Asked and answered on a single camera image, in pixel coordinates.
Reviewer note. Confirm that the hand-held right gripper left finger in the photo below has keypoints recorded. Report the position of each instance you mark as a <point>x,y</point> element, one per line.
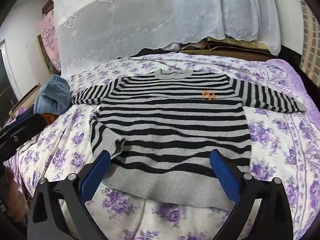
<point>94,178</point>

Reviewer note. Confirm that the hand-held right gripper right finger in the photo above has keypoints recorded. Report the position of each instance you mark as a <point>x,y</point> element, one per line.
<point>225,178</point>

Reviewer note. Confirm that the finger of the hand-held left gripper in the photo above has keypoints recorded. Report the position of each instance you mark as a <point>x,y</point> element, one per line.
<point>18,131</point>

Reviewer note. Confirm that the black grey striped sweater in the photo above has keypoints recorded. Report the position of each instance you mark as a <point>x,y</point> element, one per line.
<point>175,120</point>

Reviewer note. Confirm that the person's left hand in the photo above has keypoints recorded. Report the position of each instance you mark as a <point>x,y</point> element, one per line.
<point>16,200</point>

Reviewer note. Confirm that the orange cloth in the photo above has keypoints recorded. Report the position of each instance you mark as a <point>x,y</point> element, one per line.
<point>48,118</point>

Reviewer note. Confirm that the blue knitted hat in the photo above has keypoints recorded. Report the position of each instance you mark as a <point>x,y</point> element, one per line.
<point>52,95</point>

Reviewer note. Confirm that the purple floral bedsheet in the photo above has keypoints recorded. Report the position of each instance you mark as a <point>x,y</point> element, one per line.
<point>275,142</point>

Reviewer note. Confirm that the pink floral quilt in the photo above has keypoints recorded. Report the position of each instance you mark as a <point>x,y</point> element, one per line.
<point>48,35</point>

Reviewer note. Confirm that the brown folded blankets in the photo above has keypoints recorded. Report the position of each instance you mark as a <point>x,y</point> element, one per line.
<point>237,47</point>

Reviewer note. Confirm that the beige grid patterned cloth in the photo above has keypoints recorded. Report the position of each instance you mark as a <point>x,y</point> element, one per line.
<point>310,42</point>

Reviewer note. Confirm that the white lace cover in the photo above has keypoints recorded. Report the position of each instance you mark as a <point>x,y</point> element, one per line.
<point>150,17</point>

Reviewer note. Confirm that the wooden picture frame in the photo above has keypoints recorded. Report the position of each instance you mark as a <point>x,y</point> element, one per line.
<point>25,100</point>

